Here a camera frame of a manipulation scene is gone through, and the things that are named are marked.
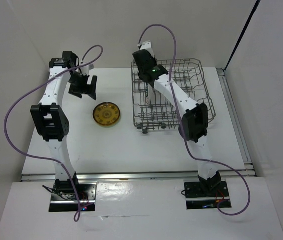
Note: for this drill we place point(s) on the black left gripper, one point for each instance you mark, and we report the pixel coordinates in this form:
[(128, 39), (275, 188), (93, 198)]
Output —
[(85, 89)]

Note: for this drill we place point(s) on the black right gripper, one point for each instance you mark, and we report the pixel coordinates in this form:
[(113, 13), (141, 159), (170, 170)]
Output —
[(154, 59)]

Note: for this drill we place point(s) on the brown patterned plate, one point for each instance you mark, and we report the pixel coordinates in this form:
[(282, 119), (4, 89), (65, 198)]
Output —
[(106, 114)]

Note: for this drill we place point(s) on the white plate teal rim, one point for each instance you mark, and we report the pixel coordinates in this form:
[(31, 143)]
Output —
[(152, 97), (146, 93)]

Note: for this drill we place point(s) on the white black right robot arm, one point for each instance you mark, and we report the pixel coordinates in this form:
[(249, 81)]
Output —
[(193, 117)]

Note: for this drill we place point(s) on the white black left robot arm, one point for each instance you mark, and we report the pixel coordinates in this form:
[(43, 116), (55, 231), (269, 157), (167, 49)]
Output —
[(52, 123)]

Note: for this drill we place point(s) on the white plate teal rim front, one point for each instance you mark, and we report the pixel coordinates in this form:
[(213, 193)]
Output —
[(146, 93)]

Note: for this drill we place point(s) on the black corner strip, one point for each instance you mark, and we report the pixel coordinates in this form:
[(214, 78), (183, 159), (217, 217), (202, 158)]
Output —
[(242, 34)]

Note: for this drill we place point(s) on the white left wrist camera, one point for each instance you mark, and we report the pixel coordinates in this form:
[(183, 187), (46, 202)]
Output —
[(86, 69)]

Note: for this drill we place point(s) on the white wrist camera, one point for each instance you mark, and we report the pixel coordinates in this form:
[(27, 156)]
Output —
[(147, 45), (86, 69)]

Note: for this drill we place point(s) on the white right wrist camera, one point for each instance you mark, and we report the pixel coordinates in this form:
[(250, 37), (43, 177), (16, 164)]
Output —
[(147, 45)]

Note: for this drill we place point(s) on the grey wire dish rack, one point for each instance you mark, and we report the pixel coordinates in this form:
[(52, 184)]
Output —
[(189, 76)]

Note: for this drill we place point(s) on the aluminium front rail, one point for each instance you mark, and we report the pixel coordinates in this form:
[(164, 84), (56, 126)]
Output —
[(116, 176)]

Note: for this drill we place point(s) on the aluminium rail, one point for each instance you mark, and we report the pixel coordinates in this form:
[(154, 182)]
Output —
[(246, 157), (116, 176)]

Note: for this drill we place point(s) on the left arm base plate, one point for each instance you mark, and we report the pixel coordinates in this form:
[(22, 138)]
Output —
[(63, 201)]

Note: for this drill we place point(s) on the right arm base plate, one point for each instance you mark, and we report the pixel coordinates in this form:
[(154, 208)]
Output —
[(197, 199)]

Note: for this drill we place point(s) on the aluminium right side rail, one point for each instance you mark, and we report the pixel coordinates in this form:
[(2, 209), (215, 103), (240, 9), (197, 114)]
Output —
[(246, 157)]

